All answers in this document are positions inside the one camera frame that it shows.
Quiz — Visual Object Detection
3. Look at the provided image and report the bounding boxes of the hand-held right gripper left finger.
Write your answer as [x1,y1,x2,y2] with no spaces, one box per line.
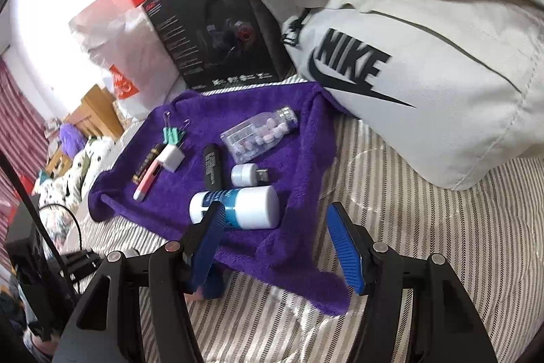
[51,201,226,363]

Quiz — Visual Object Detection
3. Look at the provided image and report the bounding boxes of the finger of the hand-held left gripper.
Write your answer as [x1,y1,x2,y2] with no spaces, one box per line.
[48,249,108,288]

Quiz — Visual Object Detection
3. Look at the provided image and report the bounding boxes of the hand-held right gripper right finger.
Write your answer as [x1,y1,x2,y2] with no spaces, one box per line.
[326,202,498,363]

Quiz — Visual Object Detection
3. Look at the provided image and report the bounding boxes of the white and blue bottle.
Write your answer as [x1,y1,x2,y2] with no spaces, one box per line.
[189,185,280,229]

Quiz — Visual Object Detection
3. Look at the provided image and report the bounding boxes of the pink and white tube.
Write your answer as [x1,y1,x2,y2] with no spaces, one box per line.
[133,159,163,201]

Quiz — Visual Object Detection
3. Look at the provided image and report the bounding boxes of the white charger adapter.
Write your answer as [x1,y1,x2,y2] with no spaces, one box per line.
[158,145,185,172]

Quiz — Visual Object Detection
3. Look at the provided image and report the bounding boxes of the pink and blue bottle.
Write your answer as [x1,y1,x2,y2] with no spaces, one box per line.
[189,265,224,302]

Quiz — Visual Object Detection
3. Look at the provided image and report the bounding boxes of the purple towel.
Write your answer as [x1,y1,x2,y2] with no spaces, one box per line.
[88,81,362,317]

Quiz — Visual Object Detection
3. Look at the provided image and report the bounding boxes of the striped bed cover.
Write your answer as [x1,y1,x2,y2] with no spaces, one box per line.
[55,74,544,363]

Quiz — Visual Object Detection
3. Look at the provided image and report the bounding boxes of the floral printed bedding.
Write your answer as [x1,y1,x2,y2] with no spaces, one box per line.
[32,133,125,253]

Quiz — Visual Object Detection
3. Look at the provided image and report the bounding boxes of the purple plush toy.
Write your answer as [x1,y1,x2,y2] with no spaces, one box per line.
[58,124,88,160]

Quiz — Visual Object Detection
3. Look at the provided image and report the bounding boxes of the green binder clip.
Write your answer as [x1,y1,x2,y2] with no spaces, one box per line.
[161,112,191,146]

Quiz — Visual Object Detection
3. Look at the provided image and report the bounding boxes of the red striped curtain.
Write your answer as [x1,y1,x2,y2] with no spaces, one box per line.
[0,57,48,215]

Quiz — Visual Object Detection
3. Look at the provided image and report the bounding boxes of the clear pill bottle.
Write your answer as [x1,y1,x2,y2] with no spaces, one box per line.
[220,105,298,164]

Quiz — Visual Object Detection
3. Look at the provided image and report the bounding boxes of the white shopping bag orange logo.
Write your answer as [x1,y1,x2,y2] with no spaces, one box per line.
[69,0,188,121]

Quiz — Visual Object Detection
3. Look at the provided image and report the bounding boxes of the grey sports bag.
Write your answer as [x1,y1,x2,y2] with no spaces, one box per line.
[254,0,544,192]

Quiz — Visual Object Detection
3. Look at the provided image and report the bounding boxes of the black headset box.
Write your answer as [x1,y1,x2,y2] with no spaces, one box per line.
[141,0,294,92]

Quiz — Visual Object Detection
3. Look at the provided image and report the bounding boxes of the wooden bed frame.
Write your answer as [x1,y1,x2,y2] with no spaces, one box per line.
[47,84,125,172]

